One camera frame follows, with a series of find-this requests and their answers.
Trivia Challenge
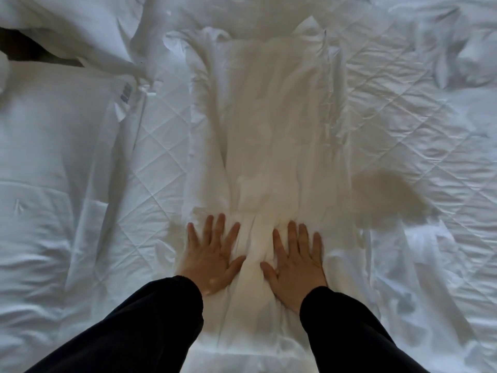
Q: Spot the person's left hand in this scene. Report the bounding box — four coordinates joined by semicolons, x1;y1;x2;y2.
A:
177;213;247;297

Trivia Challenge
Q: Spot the white bed sheet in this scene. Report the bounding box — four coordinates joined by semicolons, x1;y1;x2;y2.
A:
163;17;373;373

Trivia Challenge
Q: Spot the person's left forearm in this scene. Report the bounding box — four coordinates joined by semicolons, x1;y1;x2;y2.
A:
25;275;204;373

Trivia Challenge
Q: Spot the person's right forearm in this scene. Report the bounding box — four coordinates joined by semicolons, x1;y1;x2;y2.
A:
299;285;430;373

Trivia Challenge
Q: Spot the quilted white mattress pad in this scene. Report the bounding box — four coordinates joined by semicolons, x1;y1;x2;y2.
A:
93;0;497;373

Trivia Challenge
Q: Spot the person's right hand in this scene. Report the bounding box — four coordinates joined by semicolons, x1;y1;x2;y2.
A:
259;220;329;316

